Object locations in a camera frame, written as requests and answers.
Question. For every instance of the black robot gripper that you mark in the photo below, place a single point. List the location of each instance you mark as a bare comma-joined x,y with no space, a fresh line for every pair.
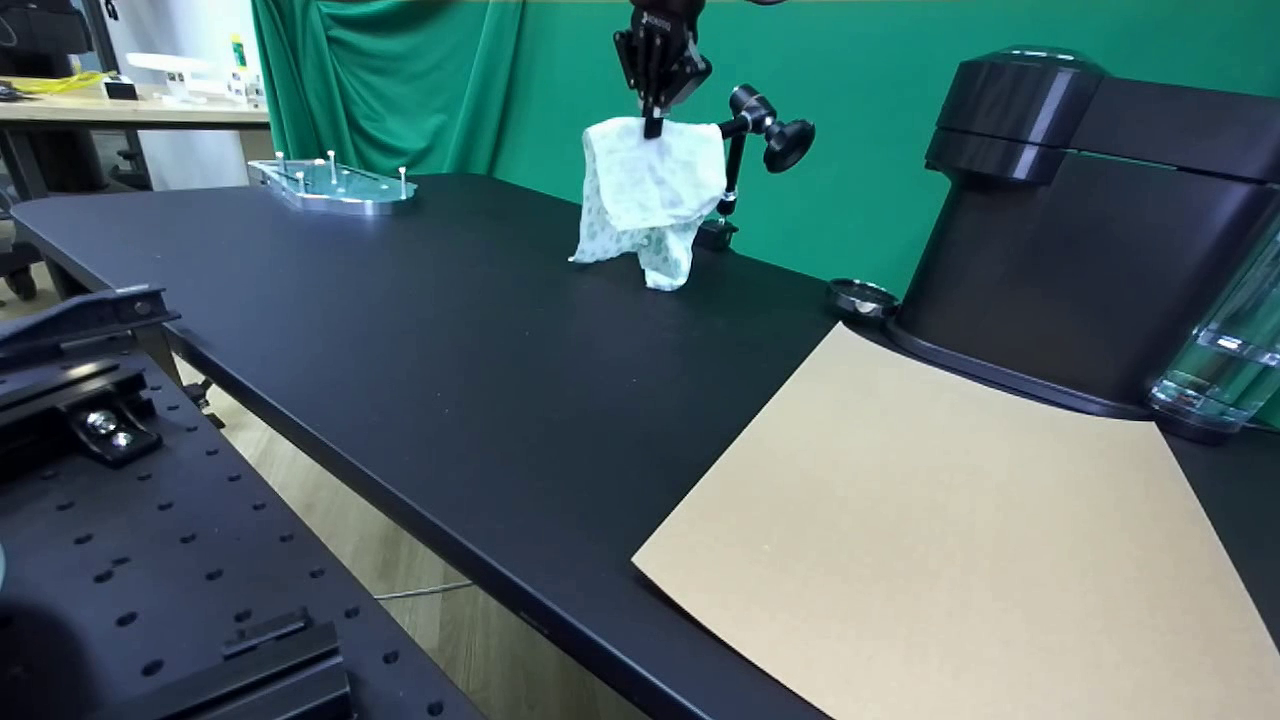
660,45

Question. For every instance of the white cloth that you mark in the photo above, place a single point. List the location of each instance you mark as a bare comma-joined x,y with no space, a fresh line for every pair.
644,195

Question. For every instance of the green backdrop curtain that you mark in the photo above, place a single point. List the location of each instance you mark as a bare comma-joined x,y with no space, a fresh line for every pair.
854,92

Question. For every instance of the small black round cap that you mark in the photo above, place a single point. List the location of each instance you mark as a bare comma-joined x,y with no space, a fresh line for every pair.
860,297

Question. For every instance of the clear acrylic plate with bolts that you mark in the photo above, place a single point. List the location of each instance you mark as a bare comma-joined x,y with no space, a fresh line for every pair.
332,187

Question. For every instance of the black coffee machine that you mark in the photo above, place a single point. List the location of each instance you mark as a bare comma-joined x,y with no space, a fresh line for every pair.
1086,224

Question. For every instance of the tan cardboard sheet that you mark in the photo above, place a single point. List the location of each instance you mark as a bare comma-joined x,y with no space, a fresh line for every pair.
962,545

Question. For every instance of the wooden desk with clutter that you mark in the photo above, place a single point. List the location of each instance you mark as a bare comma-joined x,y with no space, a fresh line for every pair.
121,102

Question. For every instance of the clear water tank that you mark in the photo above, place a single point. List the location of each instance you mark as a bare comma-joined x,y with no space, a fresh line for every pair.
1226,351

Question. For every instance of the black perforated breadboard plate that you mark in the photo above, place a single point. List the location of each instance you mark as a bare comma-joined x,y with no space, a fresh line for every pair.
173,574

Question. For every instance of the black articulated camera mount stand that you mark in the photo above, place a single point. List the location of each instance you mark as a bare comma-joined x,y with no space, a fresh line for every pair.
770,133

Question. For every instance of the black metal clamp bracket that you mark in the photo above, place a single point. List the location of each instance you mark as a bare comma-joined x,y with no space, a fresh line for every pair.
81,366

